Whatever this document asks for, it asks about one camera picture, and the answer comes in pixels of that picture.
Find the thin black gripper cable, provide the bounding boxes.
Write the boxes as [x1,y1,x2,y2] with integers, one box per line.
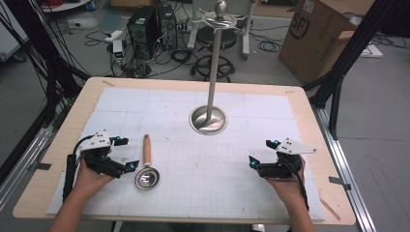
[288,159,310,213]

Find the white round table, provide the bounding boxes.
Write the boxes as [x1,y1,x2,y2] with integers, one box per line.
[41,0,95,14]

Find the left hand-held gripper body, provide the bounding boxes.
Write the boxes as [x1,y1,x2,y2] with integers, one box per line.
[79,130,112,162]

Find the thin wooden stick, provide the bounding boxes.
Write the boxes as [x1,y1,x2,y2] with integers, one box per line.
[318,196,342,222]

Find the white gridded mat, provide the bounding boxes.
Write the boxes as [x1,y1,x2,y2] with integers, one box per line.
[46,87,327,221]

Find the white metal stand frame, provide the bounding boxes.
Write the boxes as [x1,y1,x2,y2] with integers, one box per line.
[187,0,256,61]

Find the white power strip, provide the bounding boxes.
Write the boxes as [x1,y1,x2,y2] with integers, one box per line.
[103,29,126,44]

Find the aluminium rail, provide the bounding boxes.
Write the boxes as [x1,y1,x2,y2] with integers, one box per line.
[0,125,54,212]
[311,104,377,232]

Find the steel utensil stand rack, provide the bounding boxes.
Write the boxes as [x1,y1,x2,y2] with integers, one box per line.
[189,0,242,136]

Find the coiled black floor cable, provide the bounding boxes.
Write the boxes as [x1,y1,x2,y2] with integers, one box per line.
[249,24,291,54]

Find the steel ladle with wooden handle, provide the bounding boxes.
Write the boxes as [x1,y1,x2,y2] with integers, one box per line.
[134,133,161,191]

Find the black computer tower green sticker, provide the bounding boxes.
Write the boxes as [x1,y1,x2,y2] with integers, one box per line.
[126,5,160,61]

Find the large cardboard box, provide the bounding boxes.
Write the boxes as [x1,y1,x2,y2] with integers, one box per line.
[278,0,377,86]

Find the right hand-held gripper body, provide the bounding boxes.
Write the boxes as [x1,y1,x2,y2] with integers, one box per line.
[276,137,317,178]

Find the black frame with cables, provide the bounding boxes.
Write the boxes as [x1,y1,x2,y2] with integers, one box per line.
[0,0,92,187]

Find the black round stool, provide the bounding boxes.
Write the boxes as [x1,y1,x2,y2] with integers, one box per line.
[190,25,239,83]

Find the person's right hand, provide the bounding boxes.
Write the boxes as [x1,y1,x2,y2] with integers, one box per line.
[265,155,306,207]

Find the black metal frame beams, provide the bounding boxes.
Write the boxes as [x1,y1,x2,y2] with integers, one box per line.
[302,0,400,141]

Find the person's left hand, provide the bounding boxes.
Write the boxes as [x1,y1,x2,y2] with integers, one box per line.
[73,159,114,196]

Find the small white device green display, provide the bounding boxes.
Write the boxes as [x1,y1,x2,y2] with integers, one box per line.
[112,39,126,65]

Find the black sleeved gripper cable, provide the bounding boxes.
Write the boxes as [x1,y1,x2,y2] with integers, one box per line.
[62,134,95,203]

